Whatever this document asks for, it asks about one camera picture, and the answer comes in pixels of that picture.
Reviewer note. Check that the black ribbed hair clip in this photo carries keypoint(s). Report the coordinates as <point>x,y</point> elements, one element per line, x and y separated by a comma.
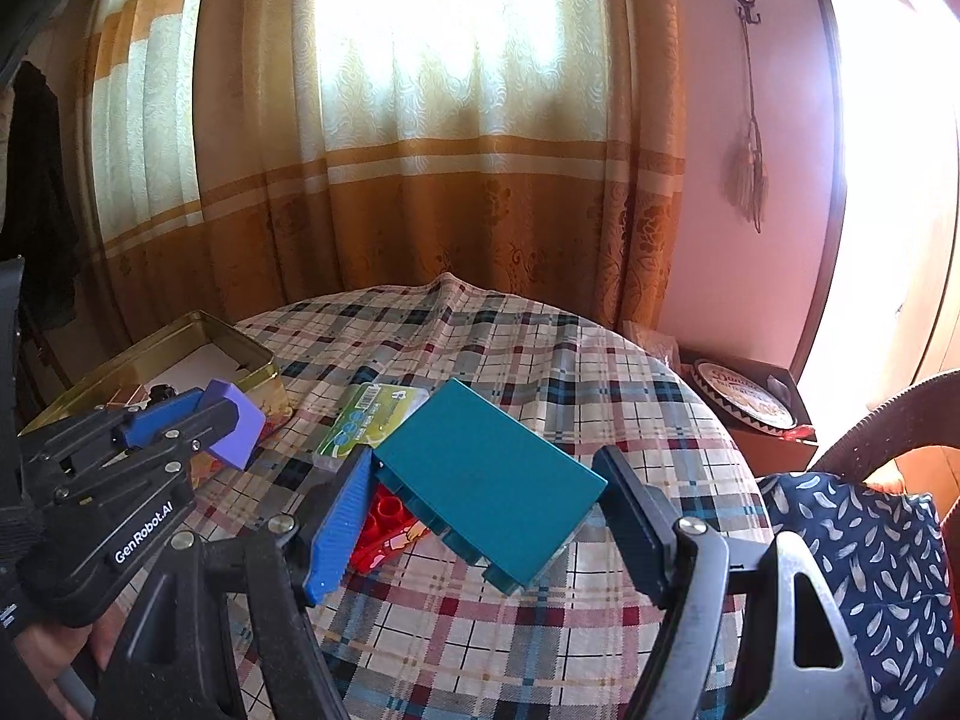
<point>161,391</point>

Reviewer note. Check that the person's left hand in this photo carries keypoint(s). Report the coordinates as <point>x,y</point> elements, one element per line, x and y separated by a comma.
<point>52,652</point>

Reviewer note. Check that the clear plastic bag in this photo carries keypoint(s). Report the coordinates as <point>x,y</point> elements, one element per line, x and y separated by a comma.
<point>652,345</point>

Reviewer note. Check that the green white plastic case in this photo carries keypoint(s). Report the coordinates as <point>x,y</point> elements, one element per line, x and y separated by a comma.
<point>367,412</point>

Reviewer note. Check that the dark hanging clothing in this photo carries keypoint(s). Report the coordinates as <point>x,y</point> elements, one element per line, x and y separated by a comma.
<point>37,202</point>

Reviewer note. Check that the gold rectangular tin box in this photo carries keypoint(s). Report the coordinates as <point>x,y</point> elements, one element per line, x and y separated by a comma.
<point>255,379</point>

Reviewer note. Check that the red building block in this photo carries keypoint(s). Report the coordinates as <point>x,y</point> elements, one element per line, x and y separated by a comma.
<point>382,514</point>

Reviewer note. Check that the orange cream patterned curtain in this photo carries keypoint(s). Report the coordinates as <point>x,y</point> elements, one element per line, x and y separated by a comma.
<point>450,202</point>

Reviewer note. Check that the teal building block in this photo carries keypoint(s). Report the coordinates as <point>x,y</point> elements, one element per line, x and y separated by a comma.
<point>487,472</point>

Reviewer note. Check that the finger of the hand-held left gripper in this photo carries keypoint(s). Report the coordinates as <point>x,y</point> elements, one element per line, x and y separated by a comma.
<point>202,427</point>
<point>161,420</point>

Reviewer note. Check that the hanging beige tassel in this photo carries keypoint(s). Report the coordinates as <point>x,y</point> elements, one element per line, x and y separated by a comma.
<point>746,172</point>

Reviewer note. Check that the copper pink small box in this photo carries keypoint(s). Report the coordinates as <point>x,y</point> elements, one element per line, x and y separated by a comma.
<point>127,394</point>

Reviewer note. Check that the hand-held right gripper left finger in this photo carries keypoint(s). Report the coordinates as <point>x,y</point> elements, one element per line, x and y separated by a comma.
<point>337,532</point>

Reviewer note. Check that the cardboard box with round plate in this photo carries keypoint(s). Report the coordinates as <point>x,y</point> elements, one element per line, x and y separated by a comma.
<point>780,454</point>

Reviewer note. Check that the round decorative plate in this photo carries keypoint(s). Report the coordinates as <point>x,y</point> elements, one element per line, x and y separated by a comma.
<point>742,394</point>

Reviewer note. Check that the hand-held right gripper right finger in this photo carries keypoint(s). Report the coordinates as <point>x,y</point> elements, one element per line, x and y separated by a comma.
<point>634,532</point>

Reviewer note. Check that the purple rectangular block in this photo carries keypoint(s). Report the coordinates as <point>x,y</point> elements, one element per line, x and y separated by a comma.
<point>240,435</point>

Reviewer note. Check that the brown wicker chair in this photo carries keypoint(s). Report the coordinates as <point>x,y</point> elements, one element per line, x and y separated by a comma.
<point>885,412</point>

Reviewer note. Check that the blue feather print cushion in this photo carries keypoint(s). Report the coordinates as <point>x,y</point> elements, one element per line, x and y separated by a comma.
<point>862,577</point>

